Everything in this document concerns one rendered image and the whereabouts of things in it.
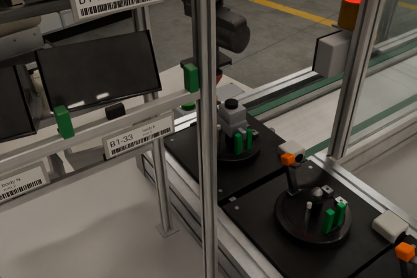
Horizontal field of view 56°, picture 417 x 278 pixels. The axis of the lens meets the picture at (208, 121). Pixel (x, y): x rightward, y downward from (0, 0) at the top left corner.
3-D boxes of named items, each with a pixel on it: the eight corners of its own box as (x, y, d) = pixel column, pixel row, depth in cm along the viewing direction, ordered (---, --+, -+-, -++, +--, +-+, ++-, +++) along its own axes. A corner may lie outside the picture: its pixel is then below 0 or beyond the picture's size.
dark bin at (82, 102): (53, 95, 69) (41, 54, 68) (125, 79, 74) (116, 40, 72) (51, 116, 44) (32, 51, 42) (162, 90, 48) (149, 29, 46)
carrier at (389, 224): (222, 213, 77) (222, 166, 70) (309, 165, 88) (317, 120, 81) (311, 311, 61) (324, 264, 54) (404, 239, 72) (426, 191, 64)
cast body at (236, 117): (215, 123, 89) (215, 98, 85) (231, 117, 91) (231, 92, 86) (236, 143, 83) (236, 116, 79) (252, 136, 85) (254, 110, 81)
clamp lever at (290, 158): (286, 190, 76) (279, 156, 73) (293, 187, 76) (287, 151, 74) (299, 197, 73) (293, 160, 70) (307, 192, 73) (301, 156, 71)
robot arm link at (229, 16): (211, -26, 80) (181, -13, 75) (256, -14, 73) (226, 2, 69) (215, 27, 87) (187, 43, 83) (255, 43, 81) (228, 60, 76)
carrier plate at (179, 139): (161, 145, 95) (160, 138, 93) (239, 112, 105) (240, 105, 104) (218, 208, 78) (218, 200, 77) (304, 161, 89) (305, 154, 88)
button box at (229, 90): (172, 121, 111) (170, 103, 107) (231, 98, 120) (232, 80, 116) (185, 134, 106) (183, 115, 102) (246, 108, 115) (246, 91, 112)
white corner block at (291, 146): (275, 158, 90) (277, 144, 88) (290, 151, 92) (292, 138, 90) (290, 170, 87) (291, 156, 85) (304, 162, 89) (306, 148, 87)
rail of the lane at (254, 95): (136, 166, 102) (131, 134, 95) (360, 69, 141) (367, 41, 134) (146, 179, 98) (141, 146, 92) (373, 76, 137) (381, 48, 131)
